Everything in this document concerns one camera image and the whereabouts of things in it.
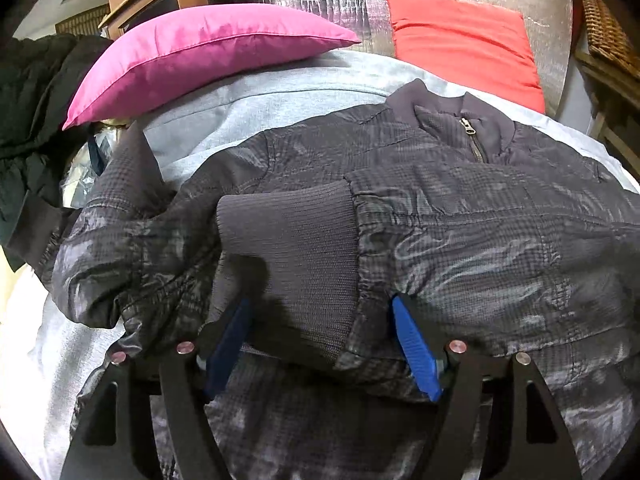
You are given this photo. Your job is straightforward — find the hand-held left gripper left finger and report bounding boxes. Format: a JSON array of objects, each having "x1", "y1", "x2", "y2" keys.
[{"x1": 60, "y1": 297, "x2": 252, "y2": 480}]

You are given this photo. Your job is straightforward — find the grey blanket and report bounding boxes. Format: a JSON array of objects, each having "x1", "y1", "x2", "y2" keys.
[{"x1": 37, "y1": 49, "x2": 640, "y2": 480}]

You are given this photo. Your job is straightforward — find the pink pillow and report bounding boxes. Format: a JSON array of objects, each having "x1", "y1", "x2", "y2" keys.
[{"x1": 62, "y1": 9, "x2": 362, "y2": 131}]

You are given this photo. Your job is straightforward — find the clear plastic bag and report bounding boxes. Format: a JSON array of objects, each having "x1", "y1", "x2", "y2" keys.
[{"x1": 60, "y1": 120, "x2": 131, "y2": 211}]

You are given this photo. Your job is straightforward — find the wooden shelf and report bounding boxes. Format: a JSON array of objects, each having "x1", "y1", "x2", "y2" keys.
[{"x1": 575, "y1": 50, "x2": 640, "y2": 171}]

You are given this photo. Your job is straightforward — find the red pillow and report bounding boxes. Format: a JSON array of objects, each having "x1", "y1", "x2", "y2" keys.
[{"x1": 384, "y1": 0, "x2": 547, "y2": 113}]

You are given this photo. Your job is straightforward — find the dark grey zip jacket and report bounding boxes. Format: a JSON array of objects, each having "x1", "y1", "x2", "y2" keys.
[{"x1": 7, "y1": 79, "x2": 640, "y2": 480}]

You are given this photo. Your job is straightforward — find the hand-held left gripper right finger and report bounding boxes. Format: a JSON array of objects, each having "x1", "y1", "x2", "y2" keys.
[{"x1": 391, "y1": 294, "x2": 583, "y2": 480}]

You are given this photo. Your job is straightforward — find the white bed sheet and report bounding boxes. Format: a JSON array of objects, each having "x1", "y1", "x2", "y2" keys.
[{"x1": 0, "y1": 255, "x2": 56, "y2": 361}]

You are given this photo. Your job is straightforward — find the black puffer coat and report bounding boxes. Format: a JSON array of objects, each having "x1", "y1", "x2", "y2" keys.
[{"x1": 0, "y1": 34, "x2": 116, "y2": 256}]

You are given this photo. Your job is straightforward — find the wicker basket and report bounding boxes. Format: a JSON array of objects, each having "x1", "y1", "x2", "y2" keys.
[{"x1": 575, "y1": 0, "x2": 640, "y2": 78}]

